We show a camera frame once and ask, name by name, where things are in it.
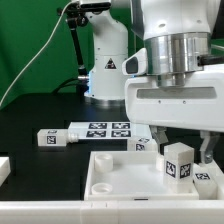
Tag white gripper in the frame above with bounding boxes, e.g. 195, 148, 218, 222
125, 64, 224, 164

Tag white marker base plate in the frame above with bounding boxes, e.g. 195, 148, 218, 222
68, 122, 152, 140

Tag white left fence block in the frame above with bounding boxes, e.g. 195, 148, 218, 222
0, 157, 11, 186

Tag white cable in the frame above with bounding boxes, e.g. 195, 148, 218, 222
0, 1, 73, 108

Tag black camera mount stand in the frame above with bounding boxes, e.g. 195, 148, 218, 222
57, 3, 88, 76

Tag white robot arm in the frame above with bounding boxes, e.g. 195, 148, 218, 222
79, 0, 224, 164

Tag white front fence rail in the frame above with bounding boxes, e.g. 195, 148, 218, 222
0, 201, 224, 224

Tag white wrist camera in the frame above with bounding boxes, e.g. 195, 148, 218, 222
122, 48, 148, 75

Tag white square tabletop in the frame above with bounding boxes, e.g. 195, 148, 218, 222
84, 151, 199, 201

